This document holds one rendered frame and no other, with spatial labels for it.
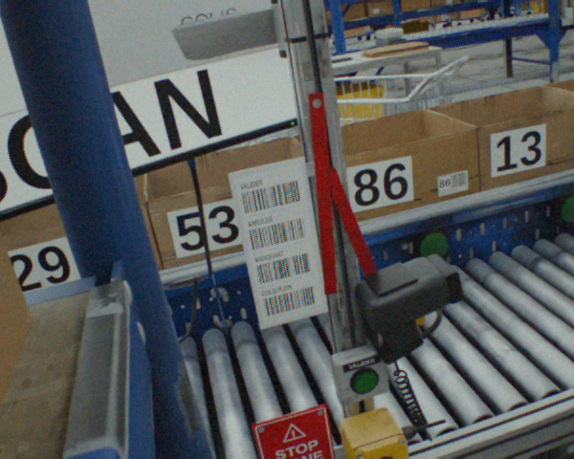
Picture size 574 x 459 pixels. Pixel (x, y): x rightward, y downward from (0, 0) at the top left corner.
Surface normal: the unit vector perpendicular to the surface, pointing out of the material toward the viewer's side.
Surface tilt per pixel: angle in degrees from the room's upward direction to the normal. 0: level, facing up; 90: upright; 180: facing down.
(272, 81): 86
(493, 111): 89
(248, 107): 86
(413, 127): 90
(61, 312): 0
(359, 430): 0
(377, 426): 0
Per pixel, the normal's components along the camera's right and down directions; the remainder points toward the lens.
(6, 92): 0.53, 0.18
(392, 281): -0.29, -0.87
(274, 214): 0.23, 0.34
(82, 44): 0.84, 0.07
